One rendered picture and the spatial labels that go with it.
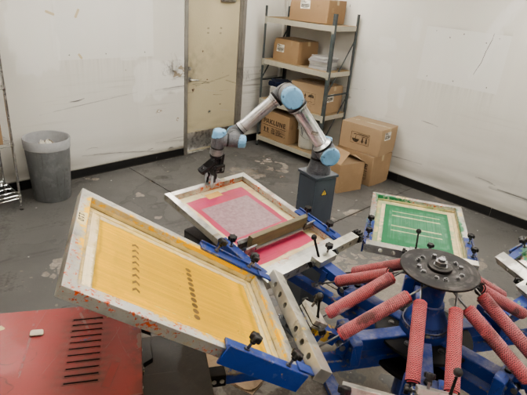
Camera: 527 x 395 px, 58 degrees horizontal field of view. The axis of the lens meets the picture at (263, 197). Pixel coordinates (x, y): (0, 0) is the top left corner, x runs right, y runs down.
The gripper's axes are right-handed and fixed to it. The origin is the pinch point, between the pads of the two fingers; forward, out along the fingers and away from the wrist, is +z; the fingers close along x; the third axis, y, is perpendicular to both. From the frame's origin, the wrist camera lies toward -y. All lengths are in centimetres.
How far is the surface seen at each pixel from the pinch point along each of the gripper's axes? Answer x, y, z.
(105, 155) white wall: 291, 90, 142
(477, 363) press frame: -166, -3, -14
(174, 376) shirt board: -96, -89, 4
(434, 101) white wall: 51, 380, 12
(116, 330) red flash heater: -75, -100, -8
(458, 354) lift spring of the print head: -161, -24, -29
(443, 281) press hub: -143, -8, -40
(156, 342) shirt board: -77, -84, 7
